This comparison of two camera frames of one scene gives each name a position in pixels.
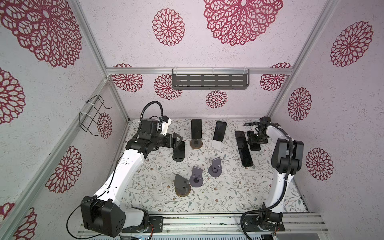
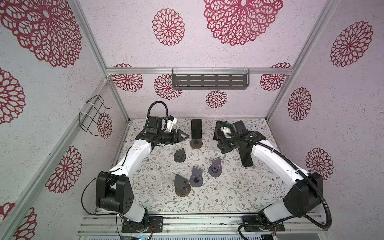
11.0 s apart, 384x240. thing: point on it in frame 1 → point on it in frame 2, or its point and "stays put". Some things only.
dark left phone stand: (178, 157) stays put
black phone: (246, 158) stays put
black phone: (196, 129) stays put
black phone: (179, 152) → (218, 134)
